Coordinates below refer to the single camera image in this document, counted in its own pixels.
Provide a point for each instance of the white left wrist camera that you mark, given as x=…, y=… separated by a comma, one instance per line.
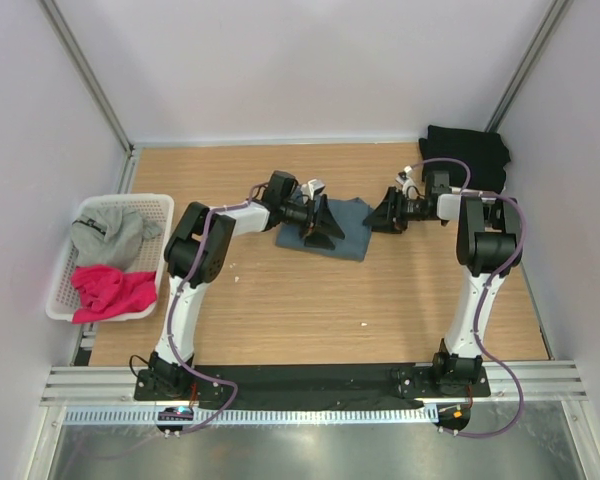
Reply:
x=312, y=188

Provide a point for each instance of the folded black t-shirt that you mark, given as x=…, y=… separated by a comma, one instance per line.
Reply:
x=484, y=153

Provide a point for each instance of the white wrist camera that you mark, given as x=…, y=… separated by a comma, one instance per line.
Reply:
x=312, y=188
x=407, y=183

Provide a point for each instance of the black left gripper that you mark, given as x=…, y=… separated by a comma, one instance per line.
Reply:
x=326, y=226

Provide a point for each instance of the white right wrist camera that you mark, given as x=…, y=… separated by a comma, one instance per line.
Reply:
x=407, y=183

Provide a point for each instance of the blue-grey t-shirt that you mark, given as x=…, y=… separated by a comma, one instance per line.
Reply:
x=350, y=215

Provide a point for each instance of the white plastic basket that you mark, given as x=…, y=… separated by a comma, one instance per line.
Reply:
x=63, y=299

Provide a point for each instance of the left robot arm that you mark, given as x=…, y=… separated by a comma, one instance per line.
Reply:
x=195, y=255

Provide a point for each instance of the aluminium frame rail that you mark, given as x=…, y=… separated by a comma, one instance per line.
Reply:
x=528, y=380

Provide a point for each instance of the grey t-shirt in basket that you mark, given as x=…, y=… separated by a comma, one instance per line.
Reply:
x=111, y=236

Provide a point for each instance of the pink t-shirt in basket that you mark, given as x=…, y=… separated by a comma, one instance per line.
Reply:
x=106, y=292

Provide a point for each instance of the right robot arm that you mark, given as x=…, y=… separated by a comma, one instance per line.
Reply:
x=488, y=246

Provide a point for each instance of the slotted cable duct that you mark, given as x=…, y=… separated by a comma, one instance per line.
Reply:
x=162, y=415

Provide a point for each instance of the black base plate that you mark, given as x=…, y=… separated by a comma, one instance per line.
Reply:
x=330, y=387

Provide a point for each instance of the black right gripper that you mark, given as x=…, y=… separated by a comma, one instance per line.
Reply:
x=385, y=220

